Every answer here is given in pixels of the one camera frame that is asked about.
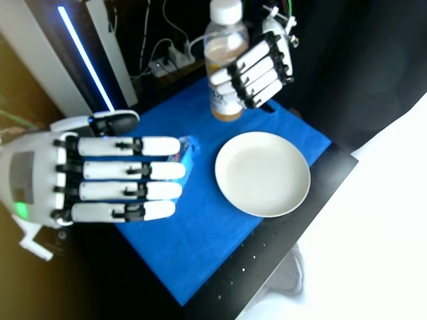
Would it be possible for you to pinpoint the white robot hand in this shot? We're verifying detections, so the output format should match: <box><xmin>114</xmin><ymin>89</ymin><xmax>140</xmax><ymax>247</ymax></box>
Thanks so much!
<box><xmin>0</xmin><ymin>109</ymin><xmax>187</xmax><ymax>229</ymax></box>
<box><xmin>209</xmin><ymin>18</ymin><xmax>296</xmax><ymax>111</ymax></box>

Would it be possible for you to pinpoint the orange drink bottle white cap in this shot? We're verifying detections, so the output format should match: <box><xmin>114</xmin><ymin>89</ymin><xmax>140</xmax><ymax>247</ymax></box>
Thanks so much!
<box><xmin>203</xmin><ymin>0</ymin><xmax>251</xmax><ymax>123</ymax></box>

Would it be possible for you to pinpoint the blue snack packet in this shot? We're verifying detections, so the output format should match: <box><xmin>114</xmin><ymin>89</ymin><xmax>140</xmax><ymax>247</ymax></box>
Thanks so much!
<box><xmin>166</xmin><ymin>135</ymin><xmax>201</xmax><ymax>187</ymax></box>

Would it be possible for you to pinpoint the cream round plate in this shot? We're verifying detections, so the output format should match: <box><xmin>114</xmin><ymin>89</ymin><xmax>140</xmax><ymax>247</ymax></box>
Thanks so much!
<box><xmin>214</xmin><ymin>131</ymin><xmax>312</xmax><ymax>219</ymax></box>

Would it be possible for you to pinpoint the white power strip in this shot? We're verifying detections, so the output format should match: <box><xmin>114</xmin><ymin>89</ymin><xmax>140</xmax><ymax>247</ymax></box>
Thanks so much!
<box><xmin>149</xmin><ymin>39</ymin><xmax>196</xmax><ymax>77</ymax></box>

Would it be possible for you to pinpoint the black curtain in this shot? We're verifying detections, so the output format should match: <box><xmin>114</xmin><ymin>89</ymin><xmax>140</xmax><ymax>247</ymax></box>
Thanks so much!
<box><xmin>290</xmin><ymin>0</ymin><xmax>427</xmax><ymax>154</ymax></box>

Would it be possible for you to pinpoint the white tower with blue light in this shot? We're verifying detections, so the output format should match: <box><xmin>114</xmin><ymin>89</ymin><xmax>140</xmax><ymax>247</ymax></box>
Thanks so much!
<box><xmin>0</xmin><ymin>0</ymin><xmax>139</xmax><ymax>126</ymax></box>

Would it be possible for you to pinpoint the blue table cloth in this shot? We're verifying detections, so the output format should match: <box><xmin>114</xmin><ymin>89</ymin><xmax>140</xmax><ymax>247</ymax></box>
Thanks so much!
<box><xmin>113</xmin><ymin>76</ymin><xmax>334</xmax><ymax>307</ymax></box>

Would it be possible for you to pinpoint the grey fabric bundle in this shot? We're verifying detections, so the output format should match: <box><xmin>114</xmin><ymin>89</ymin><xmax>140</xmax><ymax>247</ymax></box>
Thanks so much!
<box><xmin>263</xmin><ymin>245</ymin><xmax>305</xmax><ymax>297</ymax></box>

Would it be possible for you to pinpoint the white cable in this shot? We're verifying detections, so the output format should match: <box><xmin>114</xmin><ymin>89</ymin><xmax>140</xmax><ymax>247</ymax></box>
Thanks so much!
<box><xmin>162</xmin><ymin>0</ymin><xmax>191</xmax><ymax>46</ymax></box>
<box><xmin>130</xmin><ymin>0</ymin><xmax>151</xmax><ymax>79</ymax></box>

